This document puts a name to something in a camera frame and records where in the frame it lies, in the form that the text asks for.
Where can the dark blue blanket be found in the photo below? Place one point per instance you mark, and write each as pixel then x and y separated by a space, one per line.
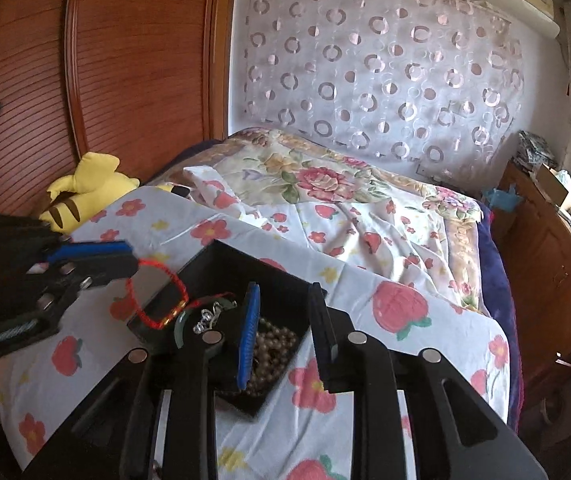
pixel 498 285

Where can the black square box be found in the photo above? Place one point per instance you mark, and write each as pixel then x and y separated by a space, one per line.
pixel 265 270

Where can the blue bag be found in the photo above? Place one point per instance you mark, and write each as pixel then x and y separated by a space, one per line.
pixel 503 199

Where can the cardboard box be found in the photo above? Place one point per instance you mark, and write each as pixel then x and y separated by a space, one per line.
pixel 553 185

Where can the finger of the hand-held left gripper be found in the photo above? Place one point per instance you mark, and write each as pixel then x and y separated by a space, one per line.
pixel 110 270
pixel 90 251

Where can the crumpled strawberry print cloth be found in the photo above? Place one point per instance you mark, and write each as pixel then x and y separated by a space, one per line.
pixel 365 240

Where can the pale green jade bangle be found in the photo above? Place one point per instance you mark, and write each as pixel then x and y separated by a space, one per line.
pixel 180 329

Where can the circle pattern sheer curtain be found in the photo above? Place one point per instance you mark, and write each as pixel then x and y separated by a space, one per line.
pixel 365 70

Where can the brown wooden wardrobe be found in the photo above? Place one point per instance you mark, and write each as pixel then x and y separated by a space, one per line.
pixel 115 85

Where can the floral quilt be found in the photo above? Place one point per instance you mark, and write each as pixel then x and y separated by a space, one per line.
pixel 315 175

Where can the strawberry print bed sheet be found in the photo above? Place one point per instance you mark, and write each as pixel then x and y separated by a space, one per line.
pixel 105 385

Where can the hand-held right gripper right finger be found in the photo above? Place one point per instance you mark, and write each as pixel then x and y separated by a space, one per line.
pixel 321 330

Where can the pile of printed packets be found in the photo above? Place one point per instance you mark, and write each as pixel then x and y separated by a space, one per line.
pixel 538 147

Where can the long wooden cabinet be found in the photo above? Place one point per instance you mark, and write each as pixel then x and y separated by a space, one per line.
pixel 550 270

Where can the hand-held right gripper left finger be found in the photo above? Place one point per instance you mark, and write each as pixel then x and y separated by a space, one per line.
pixel 248 335

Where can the yellow plush toy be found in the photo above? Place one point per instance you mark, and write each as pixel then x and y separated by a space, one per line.
pixel 97 175

